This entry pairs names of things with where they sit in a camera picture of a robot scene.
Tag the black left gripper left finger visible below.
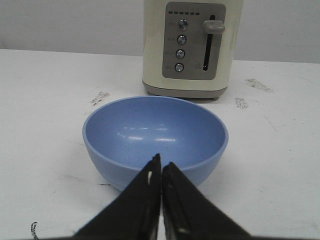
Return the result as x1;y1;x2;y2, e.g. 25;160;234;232
73;153;162;238

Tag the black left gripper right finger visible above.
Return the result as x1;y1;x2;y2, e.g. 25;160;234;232
162;162;251;237

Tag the blue bowl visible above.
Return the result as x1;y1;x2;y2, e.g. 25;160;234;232
82;96;229;191

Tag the cream two-slot toaster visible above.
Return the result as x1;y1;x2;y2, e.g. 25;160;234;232
142;0;244;99

